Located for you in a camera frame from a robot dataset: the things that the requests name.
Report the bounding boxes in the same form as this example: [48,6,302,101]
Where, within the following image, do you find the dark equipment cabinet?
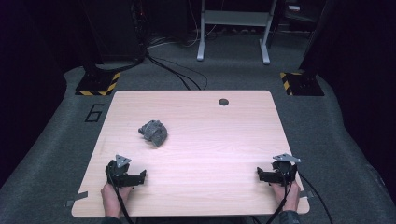
[79,0,148,64]

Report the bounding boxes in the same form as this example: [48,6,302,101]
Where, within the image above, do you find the grey towel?
[137,119,169,148]

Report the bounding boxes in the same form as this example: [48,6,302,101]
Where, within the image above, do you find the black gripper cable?
[264,170,291,224]
[106,172,135,224]

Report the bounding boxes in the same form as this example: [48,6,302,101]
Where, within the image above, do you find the black cable beside table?
[298,171,333,224]

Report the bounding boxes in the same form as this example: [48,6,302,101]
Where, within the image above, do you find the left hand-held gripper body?
[105,154,138,189]

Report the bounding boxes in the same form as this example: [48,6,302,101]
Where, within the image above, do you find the person's right hand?
[269,181,302,213]

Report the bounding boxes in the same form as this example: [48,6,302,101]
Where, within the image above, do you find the black floor cables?
[145,50,209,91]

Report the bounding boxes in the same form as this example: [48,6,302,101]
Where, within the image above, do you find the black yellow striped stand base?
[75,71,121,97]
[278,71,325,97]

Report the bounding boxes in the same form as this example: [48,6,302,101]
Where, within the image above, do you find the white metal desk frame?
[196,0,278,65]

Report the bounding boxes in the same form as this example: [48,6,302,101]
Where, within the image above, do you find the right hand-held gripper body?
[270,153,303,185]

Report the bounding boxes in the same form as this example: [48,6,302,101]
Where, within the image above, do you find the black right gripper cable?
[264,170,291,224]

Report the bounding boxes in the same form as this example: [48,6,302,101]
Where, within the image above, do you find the person's left hand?
[100,182,134,218]

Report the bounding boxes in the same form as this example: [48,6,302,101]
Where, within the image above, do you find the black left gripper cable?
[106,172,135,224]

